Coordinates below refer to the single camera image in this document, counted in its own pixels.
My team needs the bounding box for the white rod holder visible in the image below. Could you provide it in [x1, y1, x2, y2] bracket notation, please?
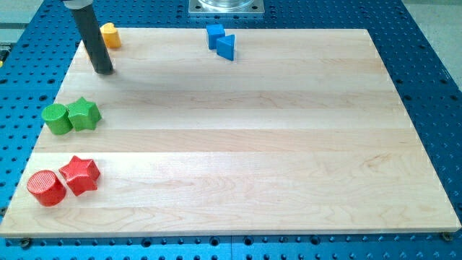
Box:
[63, 0, 93, 9]

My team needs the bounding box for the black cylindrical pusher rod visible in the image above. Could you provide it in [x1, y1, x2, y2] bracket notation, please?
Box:
[70, 5, 113, 75]

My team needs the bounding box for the blue triangle block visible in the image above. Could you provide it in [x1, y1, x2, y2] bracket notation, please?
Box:
[217, 35, 235, 61]

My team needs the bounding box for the yellow heart block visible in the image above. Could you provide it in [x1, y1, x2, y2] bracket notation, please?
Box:
[100, 22, 122, 48]

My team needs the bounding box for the blue perforated metal table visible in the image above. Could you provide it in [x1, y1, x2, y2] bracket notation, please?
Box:
[1, 0, 461, 259]

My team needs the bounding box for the green star block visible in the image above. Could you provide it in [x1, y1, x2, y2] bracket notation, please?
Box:
[67, 97, 102, 131]

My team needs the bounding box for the green cylinder block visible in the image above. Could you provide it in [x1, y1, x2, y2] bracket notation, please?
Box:
[41, 103, 73, 135]

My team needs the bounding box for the blue cube block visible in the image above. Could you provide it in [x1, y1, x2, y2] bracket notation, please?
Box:
[206, 24, 225, 50]

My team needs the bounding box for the red star block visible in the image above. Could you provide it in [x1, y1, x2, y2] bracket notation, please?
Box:
[58, 156, 100, 196]

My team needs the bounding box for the red cylinder block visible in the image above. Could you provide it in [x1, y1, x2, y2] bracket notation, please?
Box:
[27, 170, 66, 207]

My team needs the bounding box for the light wooden board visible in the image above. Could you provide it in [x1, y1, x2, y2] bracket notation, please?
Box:
[1, 28, 461, 238]

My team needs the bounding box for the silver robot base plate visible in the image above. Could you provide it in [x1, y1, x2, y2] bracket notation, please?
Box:
[188, 0, 265, 15]

